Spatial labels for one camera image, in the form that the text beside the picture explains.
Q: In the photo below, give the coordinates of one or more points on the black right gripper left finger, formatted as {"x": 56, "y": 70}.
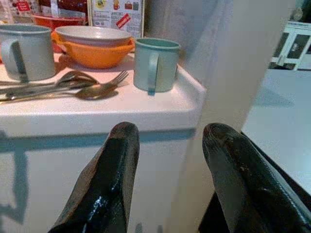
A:
{"x": 109, "y": 184}

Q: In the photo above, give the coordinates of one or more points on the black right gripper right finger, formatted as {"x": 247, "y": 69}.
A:
{"x": 247, "y": 184}

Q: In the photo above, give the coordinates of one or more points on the white counter unit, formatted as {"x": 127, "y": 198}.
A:
{"x": 73, "y": 157}

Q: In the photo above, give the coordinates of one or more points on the metal spoon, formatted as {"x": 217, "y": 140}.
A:
{"x": 97, "y": 93}
{"x": 77, "y": 77}

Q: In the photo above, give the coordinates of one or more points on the metal fork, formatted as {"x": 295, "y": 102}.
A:
{"x": 116, "y": 78}

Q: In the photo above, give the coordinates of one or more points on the orange bowl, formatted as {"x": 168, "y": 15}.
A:
{"x": 97, "y": 55}

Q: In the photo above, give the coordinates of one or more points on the teal mug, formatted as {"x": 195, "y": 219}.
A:
{"x": 167, "y": 68}

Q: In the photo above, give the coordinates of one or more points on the white glass-door cabinet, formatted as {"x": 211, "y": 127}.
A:
{"x": 294, "y": 46}

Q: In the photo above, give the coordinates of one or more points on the grey mug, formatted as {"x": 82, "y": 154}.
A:
{"x": 36, "y": 55}

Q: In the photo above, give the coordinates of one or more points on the grey bowl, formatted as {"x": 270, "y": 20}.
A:
{"x": 92, "y": 36}

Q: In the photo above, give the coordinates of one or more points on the red bowl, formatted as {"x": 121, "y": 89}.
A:
{"x": 58, "y": 23}

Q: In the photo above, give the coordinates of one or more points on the printed cardboard box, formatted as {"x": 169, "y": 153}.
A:
{"x": 114, "y": 14}

